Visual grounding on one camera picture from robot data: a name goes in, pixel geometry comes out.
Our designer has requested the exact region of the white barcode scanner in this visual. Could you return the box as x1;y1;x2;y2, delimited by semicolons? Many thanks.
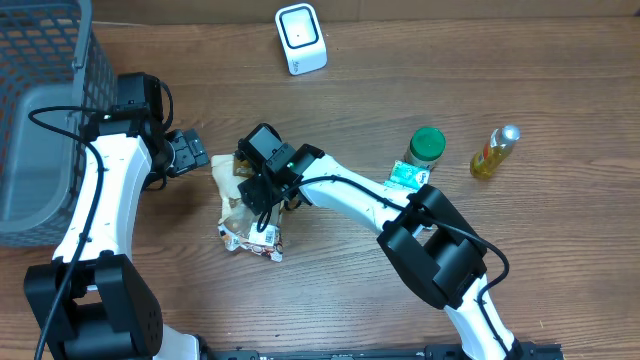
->
274;3;328;76

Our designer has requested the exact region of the brown snack packet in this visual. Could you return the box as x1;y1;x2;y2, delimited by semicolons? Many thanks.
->
211;154;283;262

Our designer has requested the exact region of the green lid white jar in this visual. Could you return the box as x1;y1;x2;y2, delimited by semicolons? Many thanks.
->
404;127;446;170

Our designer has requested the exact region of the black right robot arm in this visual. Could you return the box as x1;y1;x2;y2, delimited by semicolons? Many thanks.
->
235;123;522;359

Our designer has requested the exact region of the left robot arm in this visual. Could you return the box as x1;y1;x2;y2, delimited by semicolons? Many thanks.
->
24;72;212;360

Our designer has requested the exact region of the yellow liquid bottle silver cap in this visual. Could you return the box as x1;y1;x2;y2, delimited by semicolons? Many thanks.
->
470;124;520;179

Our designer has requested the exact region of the small teal white box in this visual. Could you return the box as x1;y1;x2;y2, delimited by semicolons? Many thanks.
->
389;160;430;190

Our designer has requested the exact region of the grey plastic shopping basket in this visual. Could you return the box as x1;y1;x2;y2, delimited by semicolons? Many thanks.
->
1;0;117;247

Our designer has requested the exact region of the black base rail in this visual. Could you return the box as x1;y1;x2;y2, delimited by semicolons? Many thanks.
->
199;342;566;360

